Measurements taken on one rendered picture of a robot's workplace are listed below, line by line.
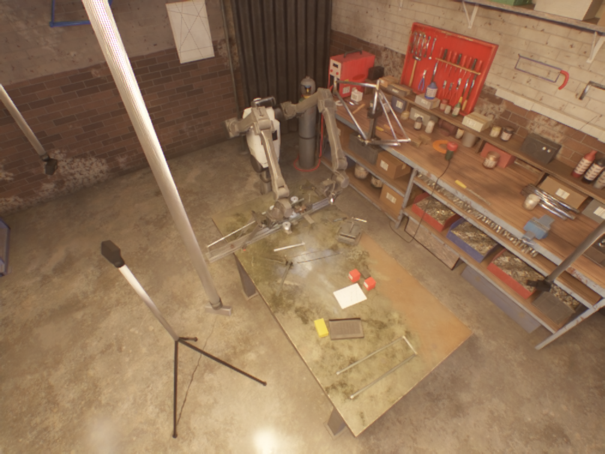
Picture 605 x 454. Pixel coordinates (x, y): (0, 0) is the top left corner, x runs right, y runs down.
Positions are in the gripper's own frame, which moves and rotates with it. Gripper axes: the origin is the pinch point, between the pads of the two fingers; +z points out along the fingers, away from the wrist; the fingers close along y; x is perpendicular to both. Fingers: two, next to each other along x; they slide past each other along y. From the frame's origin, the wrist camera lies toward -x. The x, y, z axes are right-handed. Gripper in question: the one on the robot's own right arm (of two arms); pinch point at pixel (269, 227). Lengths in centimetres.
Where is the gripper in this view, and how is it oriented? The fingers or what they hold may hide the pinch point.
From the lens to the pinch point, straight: 179.4
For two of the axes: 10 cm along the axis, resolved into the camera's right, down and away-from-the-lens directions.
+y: -5.5, -6.1, 5.7
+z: -4.2, 8.0, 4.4
